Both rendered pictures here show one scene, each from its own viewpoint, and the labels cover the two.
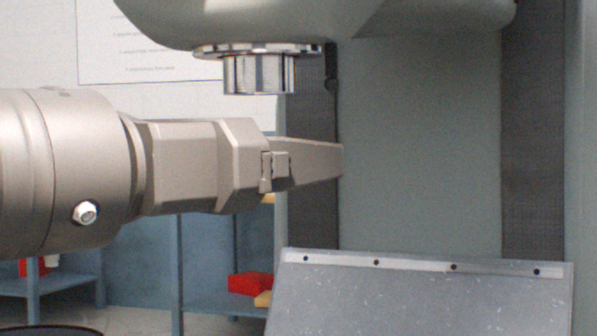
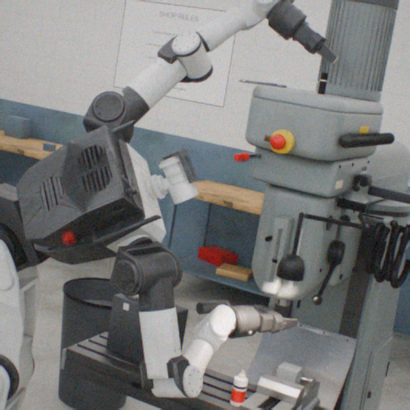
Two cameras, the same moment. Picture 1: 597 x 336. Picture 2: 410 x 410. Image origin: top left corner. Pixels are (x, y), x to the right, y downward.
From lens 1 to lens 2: 1.79 m
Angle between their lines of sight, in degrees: 8
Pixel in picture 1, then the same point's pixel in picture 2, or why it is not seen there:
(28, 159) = (244, 324)
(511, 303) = (337, 347)
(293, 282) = not seen: hidden behind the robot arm
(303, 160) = (289, 323)
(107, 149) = (255, 322)
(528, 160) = (351, 307)
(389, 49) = not seen: hidden behind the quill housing
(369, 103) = not seen: hidden behind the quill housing
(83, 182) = (251, 327)
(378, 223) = (303, 313)
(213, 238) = (192, 216)
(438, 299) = (317, 341)
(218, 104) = (213, 122)
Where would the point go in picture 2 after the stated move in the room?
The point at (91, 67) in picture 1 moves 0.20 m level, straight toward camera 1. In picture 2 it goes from (125, 75) to (126, 77)
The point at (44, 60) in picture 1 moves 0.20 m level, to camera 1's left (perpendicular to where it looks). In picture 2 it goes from (91, 62) to (72, 60)
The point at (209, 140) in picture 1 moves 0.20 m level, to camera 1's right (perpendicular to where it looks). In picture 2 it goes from (272, 319) to (342, 331)
